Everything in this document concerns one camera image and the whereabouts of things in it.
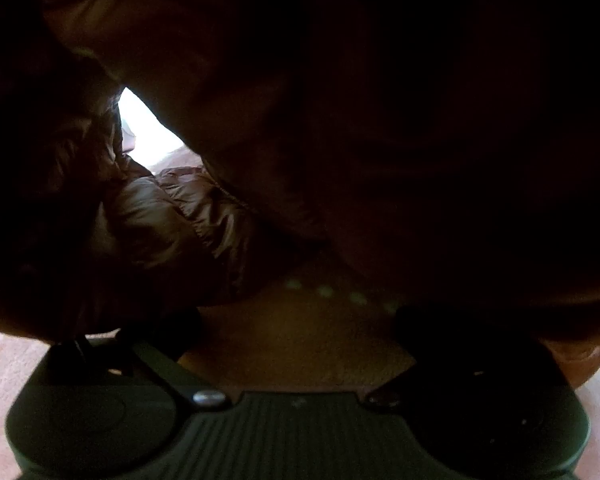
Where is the bed with red sheet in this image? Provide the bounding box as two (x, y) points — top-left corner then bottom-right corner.
(0, 87), (600, 480)

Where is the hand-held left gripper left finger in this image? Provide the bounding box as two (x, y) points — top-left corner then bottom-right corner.
(50, 307), (231, 411)

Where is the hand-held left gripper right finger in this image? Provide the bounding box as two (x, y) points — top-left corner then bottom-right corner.
(364, 304), (481, 411)

